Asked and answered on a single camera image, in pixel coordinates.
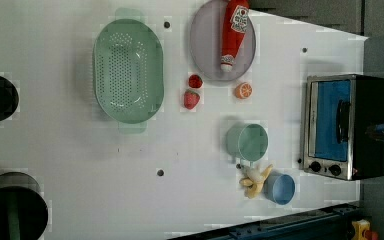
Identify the blue cup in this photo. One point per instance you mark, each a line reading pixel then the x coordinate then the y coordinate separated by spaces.
pixel 279 188

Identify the grey round plate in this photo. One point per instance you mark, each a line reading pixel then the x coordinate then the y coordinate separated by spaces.
pixel 205 41

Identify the large red strawberry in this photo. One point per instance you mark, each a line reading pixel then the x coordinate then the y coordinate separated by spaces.
pixel 191 99

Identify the green cup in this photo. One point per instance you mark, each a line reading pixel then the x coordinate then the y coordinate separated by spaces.
pixel 247 141

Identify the red ketchup bottle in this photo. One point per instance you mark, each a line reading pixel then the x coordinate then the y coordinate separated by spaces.
pixel 234 28

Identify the small red strawberry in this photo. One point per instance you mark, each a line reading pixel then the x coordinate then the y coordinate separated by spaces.
pixel 195 81

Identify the black cylinder with green stripe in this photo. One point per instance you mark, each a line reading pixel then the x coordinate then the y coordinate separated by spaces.
pixel 23 211

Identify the green plastic colander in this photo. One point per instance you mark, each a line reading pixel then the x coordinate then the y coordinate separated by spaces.
pixel 128 77

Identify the orange slice toy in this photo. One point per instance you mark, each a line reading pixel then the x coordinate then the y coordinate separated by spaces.
pixel 243 90

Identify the black silver toaster oven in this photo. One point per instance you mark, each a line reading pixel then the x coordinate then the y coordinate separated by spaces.
pixel 339 111

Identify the peeled banana toy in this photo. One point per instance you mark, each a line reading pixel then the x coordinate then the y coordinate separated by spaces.
pixel 254 180

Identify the yellow red object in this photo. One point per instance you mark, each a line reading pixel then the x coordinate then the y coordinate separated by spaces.
pixel 363 231

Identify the blue metal frame rail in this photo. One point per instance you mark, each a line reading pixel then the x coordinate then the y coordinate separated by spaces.
pixel 329 223

